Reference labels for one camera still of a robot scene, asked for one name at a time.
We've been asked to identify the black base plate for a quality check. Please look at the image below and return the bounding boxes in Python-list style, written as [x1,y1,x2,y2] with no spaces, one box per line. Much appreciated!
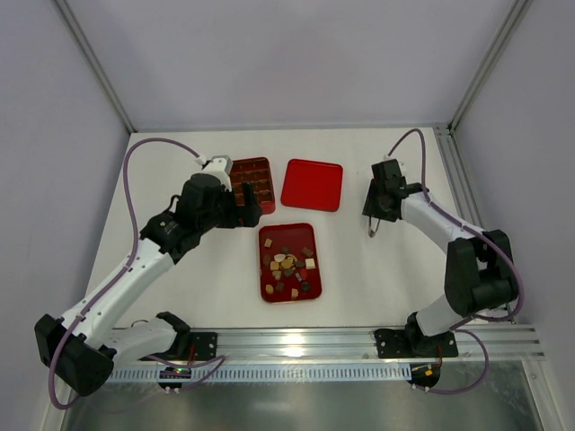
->
[188,331,218,362]
[374,328,459,359]

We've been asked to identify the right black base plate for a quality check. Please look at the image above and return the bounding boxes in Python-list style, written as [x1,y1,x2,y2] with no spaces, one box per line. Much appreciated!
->
[374,328,459,359]

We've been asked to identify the right aluminium frame post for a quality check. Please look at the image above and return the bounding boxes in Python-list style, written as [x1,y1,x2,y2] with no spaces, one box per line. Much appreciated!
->
[447,0,533,134]

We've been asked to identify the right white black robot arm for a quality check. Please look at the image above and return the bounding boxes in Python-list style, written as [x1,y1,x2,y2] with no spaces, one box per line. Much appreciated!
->
[363,159,519,359]

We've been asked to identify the white slotted cable duct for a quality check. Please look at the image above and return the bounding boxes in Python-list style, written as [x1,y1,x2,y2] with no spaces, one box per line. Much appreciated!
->
[108,362,411,384]

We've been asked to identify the red compartment chocolate box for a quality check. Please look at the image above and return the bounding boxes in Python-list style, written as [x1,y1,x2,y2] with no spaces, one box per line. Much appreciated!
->
[230,157,276,216]

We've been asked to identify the metal serving tongs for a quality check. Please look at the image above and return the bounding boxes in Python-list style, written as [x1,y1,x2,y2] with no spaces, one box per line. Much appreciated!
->
[367,215,381,238]

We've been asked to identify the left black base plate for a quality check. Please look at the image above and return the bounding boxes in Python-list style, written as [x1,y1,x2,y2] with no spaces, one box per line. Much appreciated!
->
[188,331,218,362]

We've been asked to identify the red chocolate tray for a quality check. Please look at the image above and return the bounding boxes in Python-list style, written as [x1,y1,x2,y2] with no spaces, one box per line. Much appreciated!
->
[258,223,323,304]

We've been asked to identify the aluminium frame post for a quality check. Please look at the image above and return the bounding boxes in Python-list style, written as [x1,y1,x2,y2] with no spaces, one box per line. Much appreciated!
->
[447,0,533,134]
[52,0,137,134]

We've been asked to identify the dark brown chocolate right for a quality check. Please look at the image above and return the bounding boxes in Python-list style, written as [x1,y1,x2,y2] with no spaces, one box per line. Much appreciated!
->
[302,247,314,258]

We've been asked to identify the left aluminium frame post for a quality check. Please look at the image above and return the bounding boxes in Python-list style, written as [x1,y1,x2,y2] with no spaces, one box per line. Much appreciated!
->
[52,0,137,134]

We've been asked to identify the red box lid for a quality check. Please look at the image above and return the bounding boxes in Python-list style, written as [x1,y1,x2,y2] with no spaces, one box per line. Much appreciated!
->
[280,159,343,213]

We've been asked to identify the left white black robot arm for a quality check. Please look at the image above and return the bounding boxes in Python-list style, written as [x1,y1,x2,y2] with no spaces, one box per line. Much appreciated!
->
[34,173,262,397]

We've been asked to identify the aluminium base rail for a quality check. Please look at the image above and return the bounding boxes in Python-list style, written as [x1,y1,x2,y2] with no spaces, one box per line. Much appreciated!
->
[197,323,544,360]

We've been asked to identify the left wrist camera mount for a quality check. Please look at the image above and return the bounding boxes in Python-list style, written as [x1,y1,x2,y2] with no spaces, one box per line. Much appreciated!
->
[201,155,233,190]

